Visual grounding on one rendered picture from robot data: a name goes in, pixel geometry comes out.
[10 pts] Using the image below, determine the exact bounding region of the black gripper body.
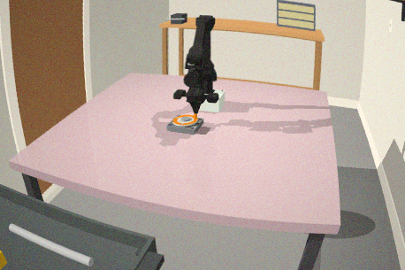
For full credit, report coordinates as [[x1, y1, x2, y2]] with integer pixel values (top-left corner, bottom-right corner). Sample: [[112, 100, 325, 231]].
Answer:
[[173, 81, 219, 104]]

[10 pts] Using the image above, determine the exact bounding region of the orange round plate with holes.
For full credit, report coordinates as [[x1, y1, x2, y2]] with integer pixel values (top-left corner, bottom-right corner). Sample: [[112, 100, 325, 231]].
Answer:
[[172, 114, 198, 127]]

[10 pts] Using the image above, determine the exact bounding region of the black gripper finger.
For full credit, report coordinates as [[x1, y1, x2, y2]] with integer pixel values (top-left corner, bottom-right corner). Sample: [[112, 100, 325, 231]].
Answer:
[[189, 101, 196, 114], [195, 99, 206, 114]]

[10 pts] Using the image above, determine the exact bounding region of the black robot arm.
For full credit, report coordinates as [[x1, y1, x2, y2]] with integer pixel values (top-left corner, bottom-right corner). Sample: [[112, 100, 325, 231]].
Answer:
[[183, 15, 218, 102]]

